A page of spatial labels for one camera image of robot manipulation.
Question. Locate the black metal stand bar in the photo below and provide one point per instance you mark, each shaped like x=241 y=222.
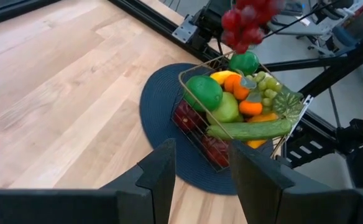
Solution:
x=340 y=67

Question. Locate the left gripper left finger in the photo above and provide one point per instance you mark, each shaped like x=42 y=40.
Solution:
x=156 y=186

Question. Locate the black aluminium table frame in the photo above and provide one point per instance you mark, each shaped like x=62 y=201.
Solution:
x=156 y=23

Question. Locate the green pear with stem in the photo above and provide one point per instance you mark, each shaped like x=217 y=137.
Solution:
x=226 y=109

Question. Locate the green grape bunch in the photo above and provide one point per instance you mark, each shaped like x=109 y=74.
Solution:
x=270 y=90

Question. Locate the yellow banana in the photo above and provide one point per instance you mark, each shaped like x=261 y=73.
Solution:
x=220 y=76

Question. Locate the round dark blue placemat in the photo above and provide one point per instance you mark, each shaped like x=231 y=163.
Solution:
x=159 y=109

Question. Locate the green cucumber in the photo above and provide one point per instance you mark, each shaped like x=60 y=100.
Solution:
x=250 y=130

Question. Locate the small red apple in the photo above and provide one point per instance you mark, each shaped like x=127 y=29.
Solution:
x=186 y=117

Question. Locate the grey blue office chair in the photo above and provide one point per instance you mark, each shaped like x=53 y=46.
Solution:
x=330 y=25

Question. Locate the yellow bell pepper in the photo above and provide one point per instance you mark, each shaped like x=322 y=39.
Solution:
x=262 y=118

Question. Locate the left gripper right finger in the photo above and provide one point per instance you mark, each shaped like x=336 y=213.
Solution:
x=256 y=186

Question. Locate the small red object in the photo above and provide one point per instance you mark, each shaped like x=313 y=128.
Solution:
x=246 y=28

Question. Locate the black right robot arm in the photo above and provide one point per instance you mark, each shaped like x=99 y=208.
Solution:
x=209 y=18

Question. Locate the dark red apple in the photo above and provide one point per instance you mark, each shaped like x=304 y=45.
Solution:
x=215 y=152

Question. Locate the small green lime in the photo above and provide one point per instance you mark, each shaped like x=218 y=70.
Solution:
x=244 y=63

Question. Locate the orange tomato cluster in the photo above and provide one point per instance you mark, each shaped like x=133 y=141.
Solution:
x=250 y=107

